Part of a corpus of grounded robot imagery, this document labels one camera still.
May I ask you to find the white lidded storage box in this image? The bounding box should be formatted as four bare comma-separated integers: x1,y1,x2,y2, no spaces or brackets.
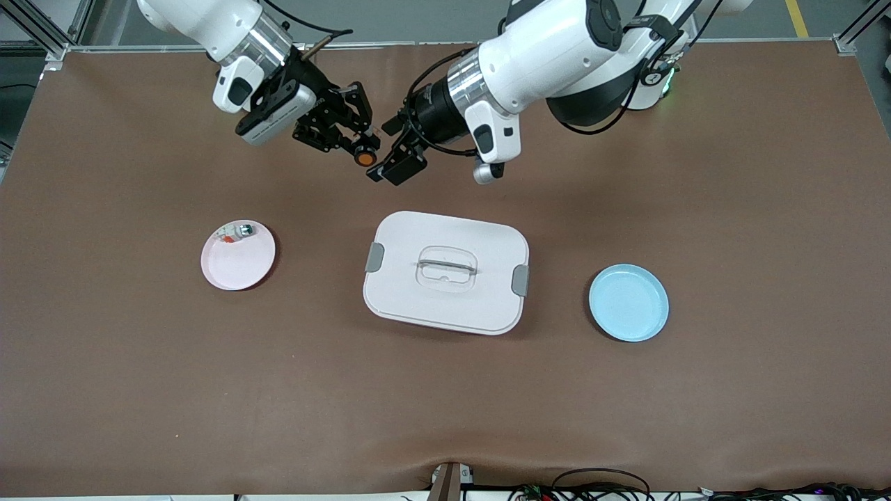
363,211,530,337

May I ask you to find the pink round plate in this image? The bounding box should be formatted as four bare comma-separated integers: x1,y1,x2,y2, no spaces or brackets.
200,220,276,292

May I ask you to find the brown table mat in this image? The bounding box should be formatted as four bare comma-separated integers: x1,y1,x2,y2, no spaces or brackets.
0,38,891,496

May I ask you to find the light blue round plate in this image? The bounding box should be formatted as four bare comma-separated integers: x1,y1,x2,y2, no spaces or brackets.
588,263,670,343

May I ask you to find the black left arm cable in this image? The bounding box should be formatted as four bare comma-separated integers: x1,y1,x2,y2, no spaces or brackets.
402,0,725,158

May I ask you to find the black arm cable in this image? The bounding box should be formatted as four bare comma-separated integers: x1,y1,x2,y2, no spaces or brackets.
261,0,353,38
402,0,725,158

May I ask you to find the metal table edge rail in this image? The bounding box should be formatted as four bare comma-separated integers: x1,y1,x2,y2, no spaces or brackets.
66,38,836,51

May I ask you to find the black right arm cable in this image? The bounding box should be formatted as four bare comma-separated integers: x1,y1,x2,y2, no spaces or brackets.
261,0,353,38

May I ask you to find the aluminium frame profile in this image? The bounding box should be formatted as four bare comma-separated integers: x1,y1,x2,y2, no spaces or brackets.
833,0,891,56
0,0,95,63

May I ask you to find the metal clamp bracket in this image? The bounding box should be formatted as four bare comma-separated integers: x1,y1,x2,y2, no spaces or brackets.
427,461,475,501

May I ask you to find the black looped cable bundle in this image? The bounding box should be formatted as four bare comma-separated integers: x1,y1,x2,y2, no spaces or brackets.
508,468,655,501

